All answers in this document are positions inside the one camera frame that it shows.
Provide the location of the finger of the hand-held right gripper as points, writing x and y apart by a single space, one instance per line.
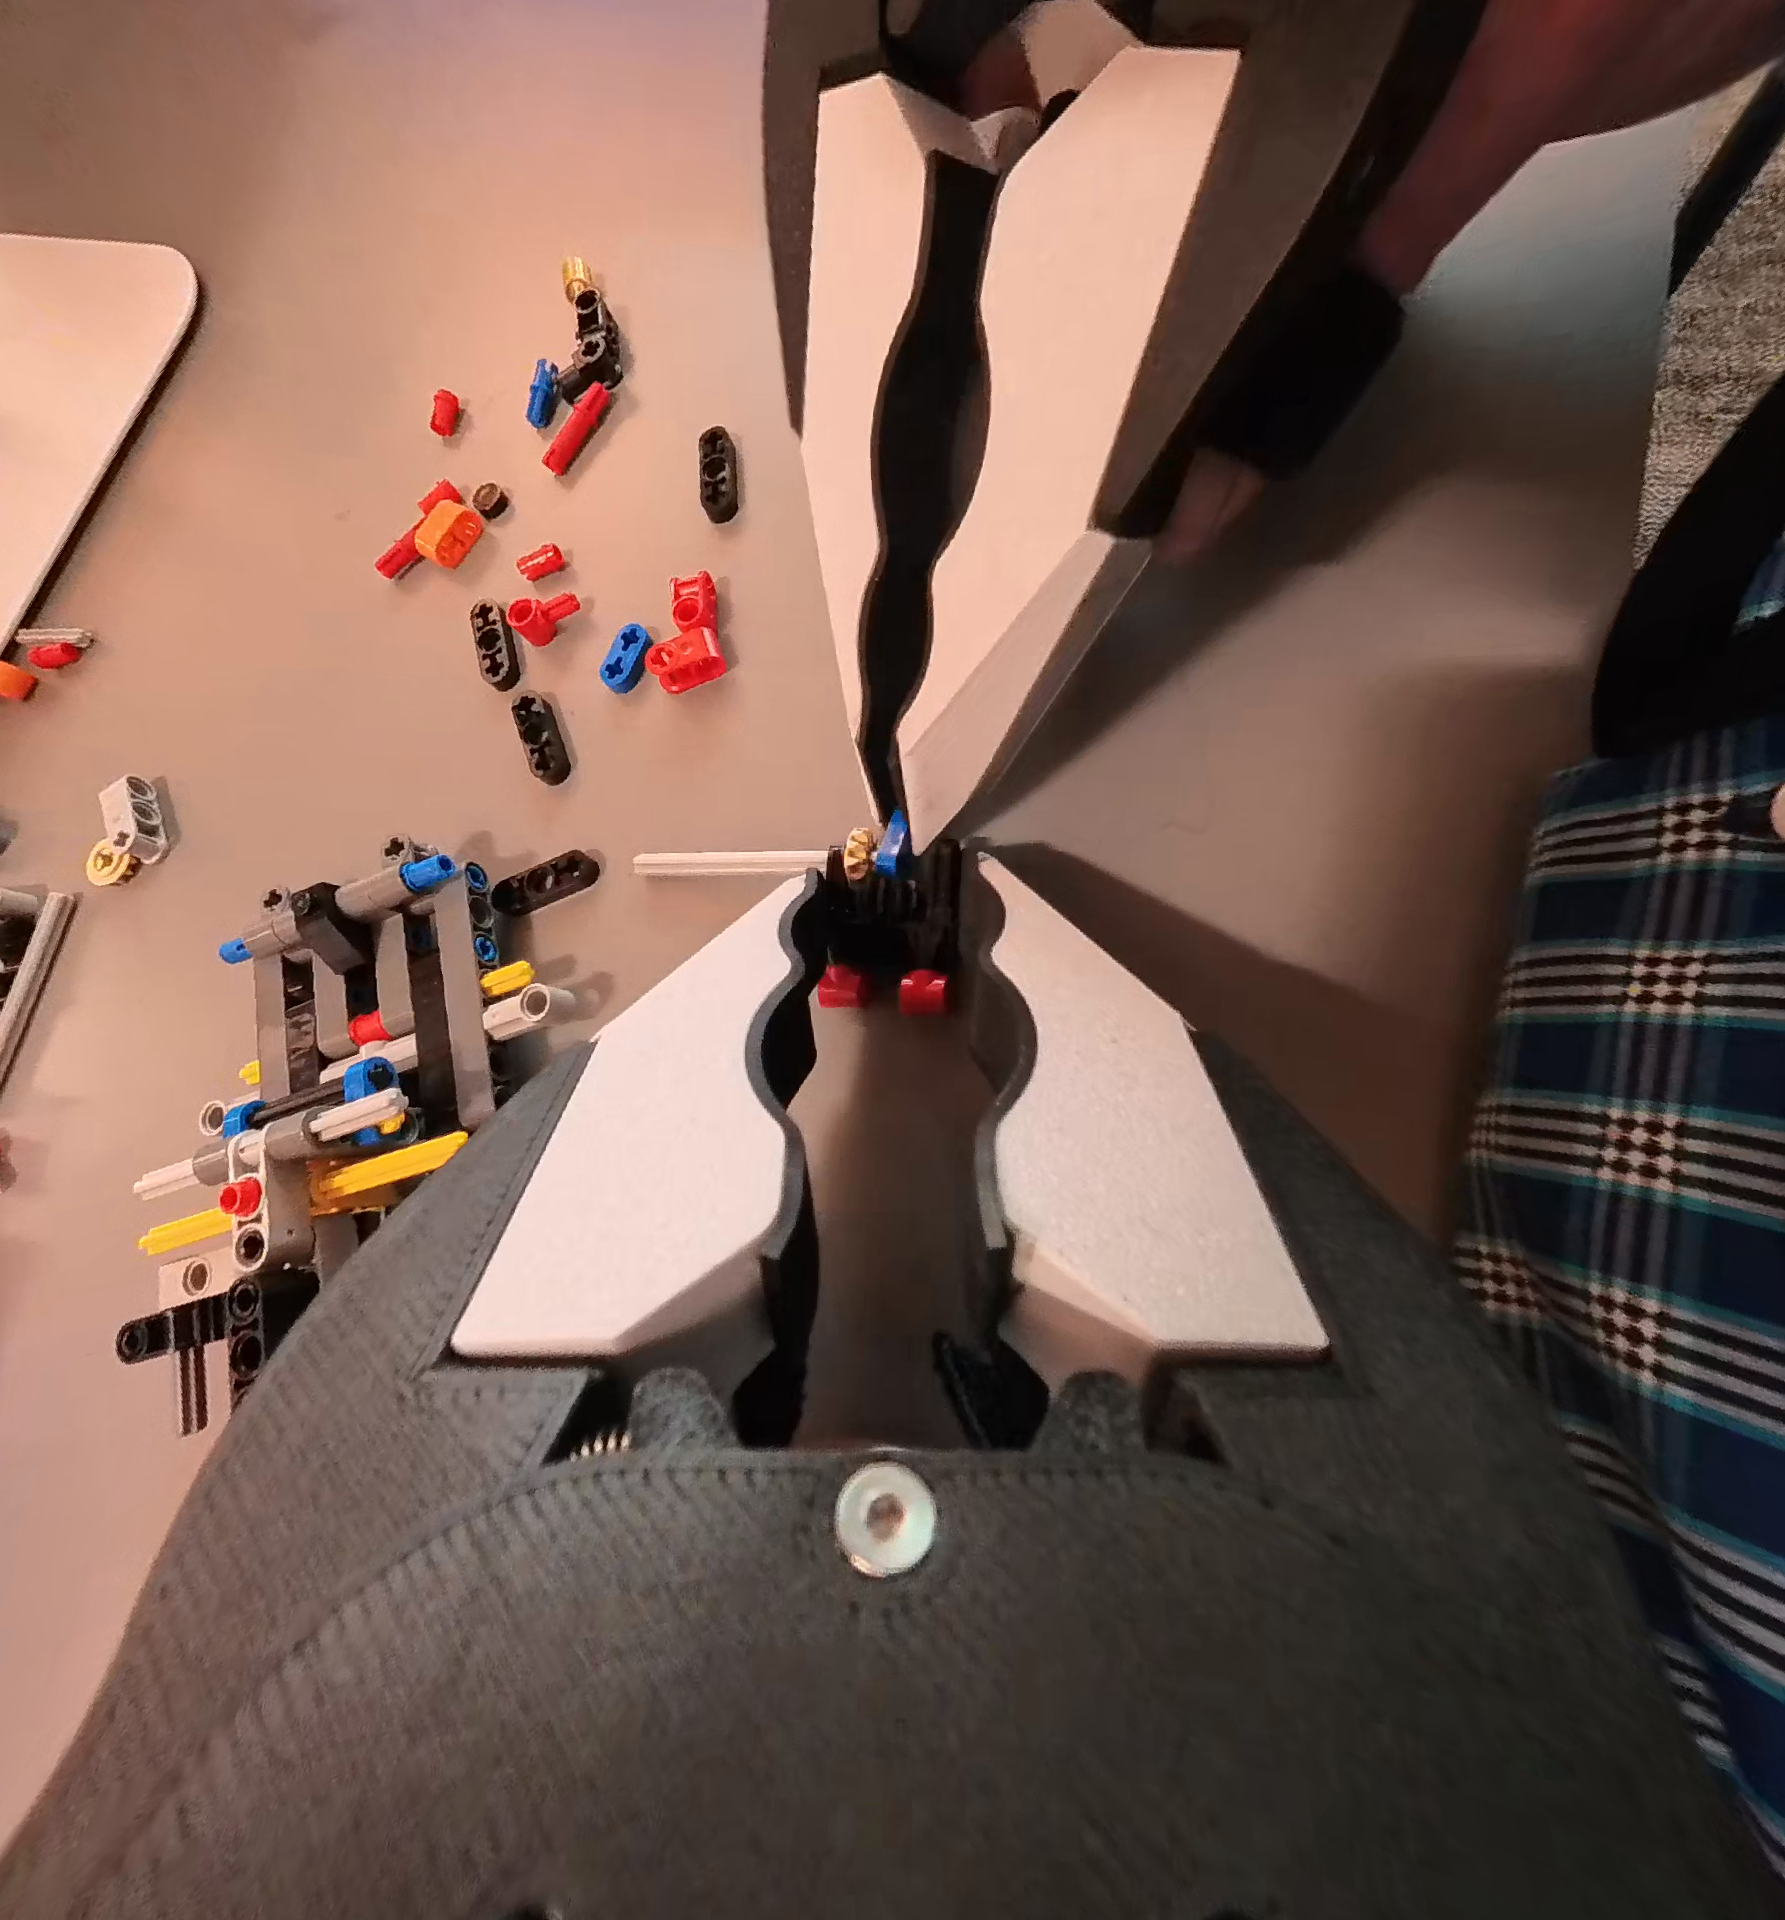
1087 301
855 301

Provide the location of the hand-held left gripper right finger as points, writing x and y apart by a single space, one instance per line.
1149 1202

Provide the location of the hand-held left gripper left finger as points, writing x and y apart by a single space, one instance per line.
639 1202

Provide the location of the small black lego subassembly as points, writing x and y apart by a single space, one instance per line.
893 916

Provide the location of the large lego technic chassis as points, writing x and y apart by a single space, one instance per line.
307 960

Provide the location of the orange lego connector block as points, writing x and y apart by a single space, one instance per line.
450 538

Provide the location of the black lego beam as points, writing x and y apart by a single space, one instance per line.
497 647
718 474
541 739

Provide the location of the black lego connector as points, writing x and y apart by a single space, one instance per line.
594 313
594 364

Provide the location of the long red lego pin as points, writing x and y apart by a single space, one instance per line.
577 430

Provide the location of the short blue lego pin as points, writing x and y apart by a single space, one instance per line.
540 394

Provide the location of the red lego perpendicular connector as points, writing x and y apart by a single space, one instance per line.
693 601
686 663

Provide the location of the blue two-hole lego beam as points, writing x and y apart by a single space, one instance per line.
628 656

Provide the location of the red lego pin connector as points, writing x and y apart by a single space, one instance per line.
540 618

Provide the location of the tan lego gear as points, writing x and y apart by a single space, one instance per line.
109 864

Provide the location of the light grey lego beam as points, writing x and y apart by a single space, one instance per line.
139 811

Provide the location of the short grey lego axle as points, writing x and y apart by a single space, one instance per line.
23 1001

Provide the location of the red and grey lego pin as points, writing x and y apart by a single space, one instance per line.
53 650

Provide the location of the small orange lego piece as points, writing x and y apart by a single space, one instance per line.
2 679

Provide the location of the person's right hand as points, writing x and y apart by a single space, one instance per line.
1553 106

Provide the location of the grey upholstered chair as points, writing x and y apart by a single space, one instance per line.
1764 329

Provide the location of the person's blue plaid shirt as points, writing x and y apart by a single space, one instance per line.
1658 1125

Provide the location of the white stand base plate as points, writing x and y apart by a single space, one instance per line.
66 392

